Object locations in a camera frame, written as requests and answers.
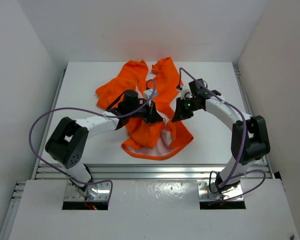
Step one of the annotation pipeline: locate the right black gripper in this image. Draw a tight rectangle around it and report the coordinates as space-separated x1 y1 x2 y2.
173 97 201 123

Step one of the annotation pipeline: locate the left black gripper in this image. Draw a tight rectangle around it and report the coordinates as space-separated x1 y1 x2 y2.
127 98 163 124

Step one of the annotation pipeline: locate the orange jacket with pink lining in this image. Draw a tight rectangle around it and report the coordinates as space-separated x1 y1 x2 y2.
95 57 194 161

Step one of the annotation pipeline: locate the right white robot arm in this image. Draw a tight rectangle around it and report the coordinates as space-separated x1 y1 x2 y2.
172 79 271 193

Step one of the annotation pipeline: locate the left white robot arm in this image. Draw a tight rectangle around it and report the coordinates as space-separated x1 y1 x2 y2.
45 88 163 191

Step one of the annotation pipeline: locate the white front cover panel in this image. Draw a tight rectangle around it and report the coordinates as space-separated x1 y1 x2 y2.
9 179 299 240

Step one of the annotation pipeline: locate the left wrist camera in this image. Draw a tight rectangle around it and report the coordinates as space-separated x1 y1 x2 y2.
143 88 159 101

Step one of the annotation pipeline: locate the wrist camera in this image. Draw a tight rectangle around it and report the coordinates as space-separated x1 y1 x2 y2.
143 88 159 101
177 85 191 100

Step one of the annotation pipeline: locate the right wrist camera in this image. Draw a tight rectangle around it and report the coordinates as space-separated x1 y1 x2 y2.
177 85 191 100

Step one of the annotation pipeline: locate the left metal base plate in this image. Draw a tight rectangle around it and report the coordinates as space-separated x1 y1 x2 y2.
64 180 112 202

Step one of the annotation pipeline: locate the metal base plate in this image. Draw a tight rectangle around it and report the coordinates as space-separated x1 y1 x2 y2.
197 180 244 202
64 180 112 202

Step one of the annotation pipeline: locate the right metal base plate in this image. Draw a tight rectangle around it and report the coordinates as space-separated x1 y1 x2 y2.
197 180 244 202

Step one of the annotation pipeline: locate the aluminium rail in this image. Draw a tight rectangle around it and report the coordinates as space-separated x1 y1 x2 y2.
32 161 273 180

